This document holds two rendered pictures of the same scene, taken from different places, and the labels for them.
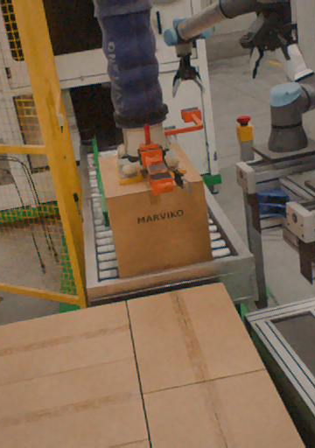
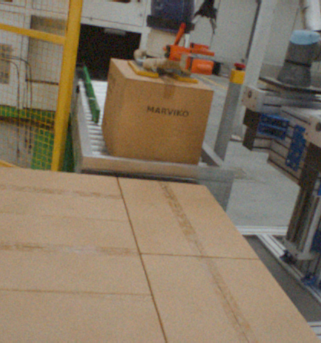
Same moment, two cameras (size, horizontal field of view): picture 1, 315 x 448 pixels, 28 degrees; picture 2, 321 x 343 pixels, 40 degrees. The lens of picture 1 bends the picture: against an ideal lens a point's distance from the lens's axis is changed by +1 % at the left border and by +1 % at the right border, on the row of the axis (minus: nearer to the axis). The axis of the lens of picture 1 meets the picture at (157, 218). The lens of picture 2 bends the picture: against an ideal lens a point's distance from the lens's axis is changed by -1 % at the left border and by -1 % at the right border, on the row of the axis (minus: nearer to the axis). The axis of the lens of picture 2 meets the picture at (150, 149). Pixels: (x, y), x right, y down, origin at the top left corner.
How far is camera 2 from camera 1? 0.77 m
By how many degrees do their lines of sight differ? 10
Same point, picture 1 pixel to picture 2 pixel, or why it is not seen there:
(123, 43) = not seen: outside the picture
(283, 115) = (301, 52)
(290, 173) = (290, 105)
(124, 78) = not seen: outside the picture
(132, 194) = (151, 83)
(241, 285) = (216, 194)
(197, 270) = (185, 169)
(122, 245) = (126, 127)
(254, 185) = (260, 105)
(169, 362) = (165, 233)
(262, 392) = (262, 278)
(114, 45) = not seen: outside the picture
